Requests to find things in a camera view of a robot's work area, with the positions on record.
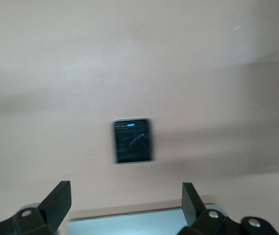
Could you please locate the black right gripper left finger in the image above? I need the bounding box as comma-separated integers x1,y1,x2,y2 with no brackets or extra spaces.
0,180,71,235

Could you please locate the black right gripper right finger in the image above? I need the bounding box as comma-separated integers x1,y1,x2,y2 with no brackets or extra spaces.
176,182,279,235

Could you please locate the small black flip phone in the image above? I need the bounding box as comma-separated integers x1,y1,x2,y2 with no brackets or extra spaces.
112,117,155,165

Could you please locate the silver closed laptop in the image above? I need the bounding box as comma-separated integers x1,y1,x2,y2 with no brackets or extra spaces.
66,199,218,235

